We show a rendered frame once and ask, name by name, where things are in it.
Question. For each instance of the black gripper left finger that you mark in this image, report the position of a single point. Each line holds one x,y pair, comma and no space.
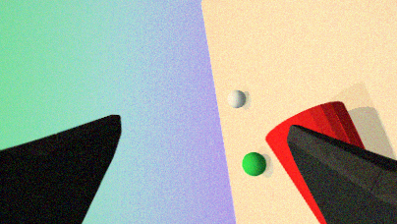
53,180

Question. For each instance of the red cylinder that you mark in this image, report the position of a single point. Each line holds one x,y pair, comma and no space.
331,119

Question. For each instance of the green ball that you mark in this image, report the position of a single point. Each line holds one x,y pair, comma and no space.
254,164

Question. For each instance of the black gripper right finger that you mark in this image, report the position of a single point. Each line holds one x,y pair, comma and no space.
349,184

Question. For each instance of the white ball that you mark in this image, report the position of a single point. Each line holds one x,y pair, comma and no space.
236,99

